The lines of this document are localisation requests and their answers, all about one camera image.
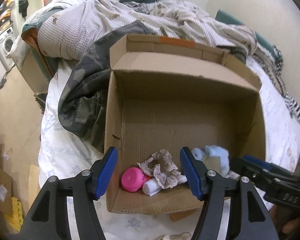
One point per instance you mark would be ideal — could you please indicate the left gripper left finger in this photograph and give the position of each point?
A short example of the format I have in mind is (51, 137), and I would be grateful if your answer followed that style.
(48, 215)

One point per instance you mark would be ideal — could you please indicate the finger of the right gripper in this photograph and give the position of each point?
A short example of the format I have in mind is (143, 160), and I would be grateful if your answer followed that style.
(268, 166)
(259, 176)

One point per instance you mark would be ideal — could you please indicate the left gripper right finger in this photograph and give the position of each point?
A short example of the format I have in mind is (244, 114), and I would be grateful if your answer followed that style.
(248, 215)

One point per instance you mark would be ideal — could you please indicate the beige lace scrunchie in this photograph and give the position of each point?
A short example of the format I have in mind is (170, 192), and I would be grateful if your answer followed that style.
(161, 167)

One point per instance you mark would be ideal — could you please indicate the pink heart-shaped squishy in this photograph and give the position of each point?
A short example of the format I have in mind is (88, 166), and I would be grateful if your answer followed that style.
(133, 179)

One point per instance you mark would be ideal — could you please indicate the white plush teddy bear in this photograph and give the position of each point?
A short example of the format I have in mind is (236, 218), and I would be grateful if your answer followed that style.
(181, 236)

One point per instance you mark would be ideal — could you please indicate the white floral bed sheet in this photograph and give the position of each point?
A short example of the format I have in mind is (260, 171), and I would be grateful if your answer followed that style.
(64, 155)

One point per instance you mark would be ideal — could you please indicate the brown cardboard box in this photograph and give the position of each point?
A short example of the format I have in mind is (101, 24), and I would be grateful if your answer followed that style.
(166, 93)

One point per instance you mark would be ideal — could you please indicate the dark camouflage clothing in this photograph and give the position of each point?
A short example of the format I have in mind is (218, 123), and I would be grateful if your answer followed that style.
(83, 101)

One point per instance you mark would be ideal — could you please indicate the white washing machine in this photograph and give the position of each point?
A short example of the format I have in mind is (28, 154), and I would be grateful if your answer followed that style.
(7, 38)

